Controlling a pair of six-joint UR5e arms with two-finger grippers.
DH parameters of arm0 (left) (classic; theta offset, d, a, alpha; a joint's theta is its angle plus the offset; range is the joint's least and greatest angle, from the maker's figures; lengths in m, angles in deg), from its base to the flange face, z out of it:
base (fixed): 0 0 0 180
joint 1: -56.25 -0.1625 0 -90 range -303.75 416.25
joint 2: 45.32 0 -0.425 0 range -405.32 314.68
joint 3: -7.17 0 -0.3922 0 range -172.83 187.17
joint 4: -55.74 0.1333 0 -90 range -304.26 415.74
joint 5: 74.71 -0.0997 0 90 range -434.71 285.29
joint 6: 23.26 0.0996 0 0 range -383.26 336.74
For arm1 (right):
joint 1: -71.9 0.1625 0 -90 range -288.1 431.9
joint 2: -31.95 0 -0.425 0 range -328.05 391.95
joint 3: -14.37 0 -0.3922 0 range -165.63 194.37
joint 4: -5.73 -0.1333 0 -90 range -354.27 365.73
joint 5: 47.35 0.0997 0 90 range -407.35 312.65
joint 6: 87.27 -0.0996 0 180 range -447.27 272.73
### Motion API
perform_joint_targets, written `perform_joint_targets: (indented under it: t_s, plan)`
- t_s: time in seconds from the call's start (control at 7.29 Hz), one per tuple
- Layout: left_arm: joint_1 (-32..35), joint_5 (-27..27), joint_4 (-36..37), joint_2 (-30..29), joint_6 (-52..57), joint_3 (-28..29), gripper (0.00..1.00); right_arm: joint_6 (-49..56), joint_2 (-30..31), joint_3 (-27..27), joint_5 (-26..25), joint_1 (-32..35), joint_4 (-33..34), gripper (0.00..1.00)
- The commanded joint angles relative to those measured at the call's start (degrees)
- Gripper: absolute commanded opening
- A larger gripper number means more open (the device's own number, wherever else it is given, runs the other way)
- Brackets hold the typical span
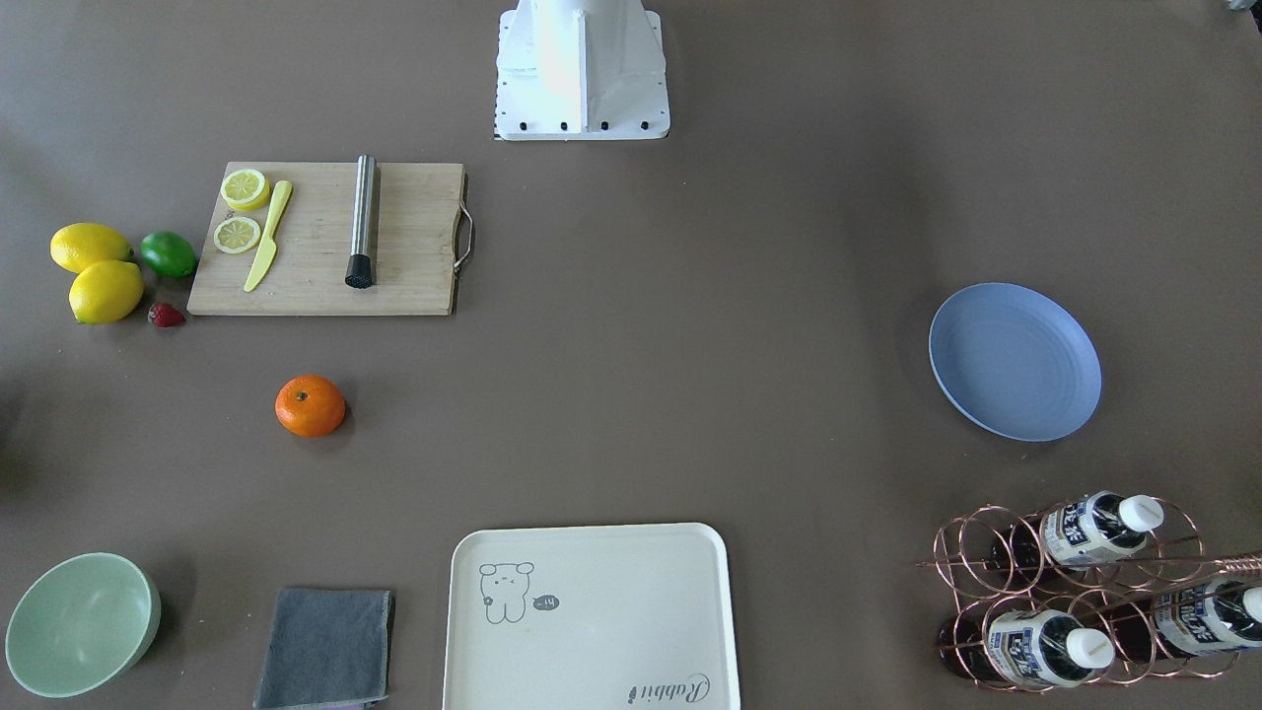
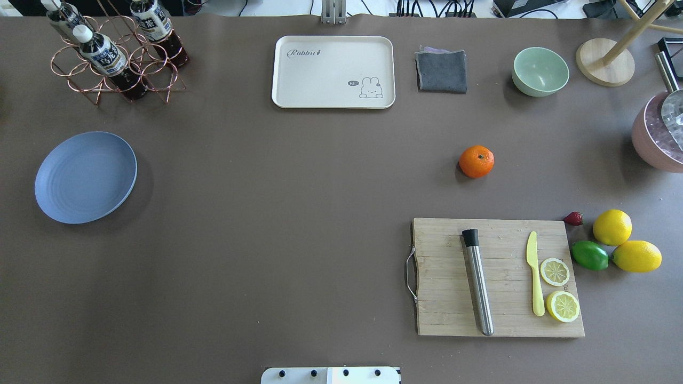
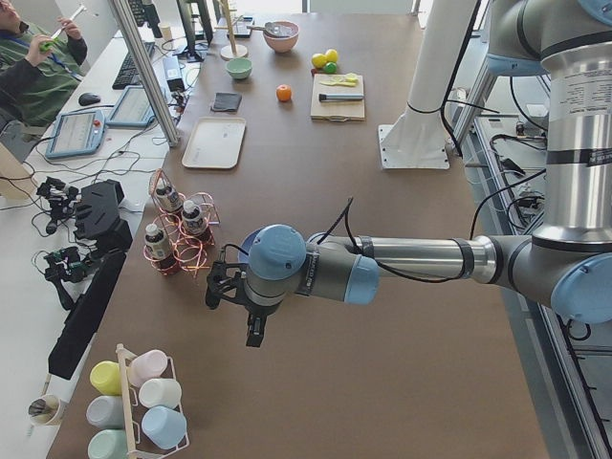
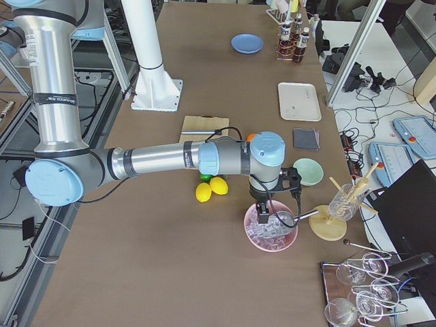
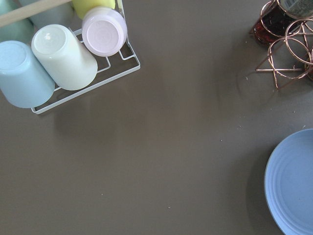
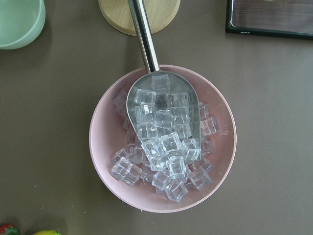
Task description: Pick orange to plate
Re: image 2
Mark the orange mandarin fruit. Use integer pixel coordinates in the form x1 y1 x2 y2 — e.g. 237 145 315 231
458 145 495 178

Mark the blue round plate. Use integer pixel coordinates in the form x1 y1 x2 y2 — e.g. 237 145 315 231
34 131 138 225

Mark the cream rabbit tray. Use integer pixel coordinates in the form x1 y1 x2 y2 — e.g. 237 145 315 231
271 36 396 109

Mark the wooden cutting board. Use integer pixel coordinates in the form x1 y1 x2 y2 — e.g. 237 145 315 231
412 218 585 338

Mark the grey folded cloth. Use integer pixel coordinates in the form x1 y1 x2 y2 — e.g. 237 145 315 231
415 46 468 94

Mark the steel muddler black tip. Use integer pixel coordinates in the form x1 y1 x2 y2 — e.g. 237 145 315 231
462 228 495 337

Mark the upper lemon half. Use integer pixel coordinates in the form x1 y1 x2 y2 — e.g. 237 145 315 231
539 258 571 287

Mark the lemon half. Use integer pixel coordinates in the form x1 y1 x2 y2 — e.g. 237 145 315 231
539 258 571 287
545 290 581 323

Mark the yellow plastic knife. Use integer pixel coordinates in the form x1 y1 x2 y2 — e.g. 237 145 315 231
526 231 545 317

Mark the mint green bowl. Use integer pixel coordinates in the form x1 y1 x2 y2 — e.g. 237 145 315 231
512 47 570 97

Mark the red strawberry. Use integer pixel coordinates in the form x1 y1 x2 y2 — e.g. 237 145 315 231
563 211 583 226

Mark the lower lemon half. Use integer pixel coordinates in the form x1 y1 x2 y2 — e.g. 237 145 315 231
545 290 581 323

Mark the right tea bottle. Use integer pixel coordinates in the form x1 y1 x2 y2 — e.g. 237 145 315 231
129 1 189 68

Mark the tea bottle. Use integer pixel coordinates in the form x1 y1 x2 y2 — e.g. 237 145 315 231
129 1 189 68
41 0 92 44
73 25 147 100

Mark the green lime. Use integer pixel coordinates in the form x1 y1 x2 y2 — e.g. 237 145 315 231
570 241 609 271

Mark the upper whole lemon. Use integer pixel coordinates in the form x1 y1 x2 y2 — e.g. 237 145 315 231
593 209 632 246

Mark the whole lemon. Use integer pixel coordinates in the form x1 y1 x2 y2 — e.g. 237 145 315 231
612 240 663 273
593 209 632 246

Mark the front tea bottle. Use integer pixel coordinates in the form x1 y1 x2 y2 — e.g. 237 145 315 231
73 25 147 100

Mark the wooden cup stand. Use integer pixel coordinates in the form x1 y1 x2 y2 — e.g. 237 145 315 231
575 1 682 87

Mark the lower whole lemon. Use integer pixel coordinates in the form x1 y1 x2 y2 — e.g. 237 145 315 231
612 240 663 273

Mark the pink ice bowl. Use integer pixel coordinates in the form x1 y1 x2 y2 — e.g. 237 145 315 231
631 92 682 173

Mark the left tea bottle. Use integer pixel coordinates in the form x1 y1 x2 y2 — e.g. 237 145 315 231
41 0 92 44

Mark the metal ice scoop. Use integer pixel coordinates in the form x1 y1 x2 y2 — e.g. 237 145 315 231
655 51 682 150

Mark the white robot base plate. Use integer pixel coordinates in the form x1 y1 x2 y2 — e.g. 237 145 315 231
260 365 402 383

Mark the copper wire bottle rack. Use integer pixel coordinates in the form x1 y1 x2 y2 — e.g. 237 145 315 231
50 1 186 105

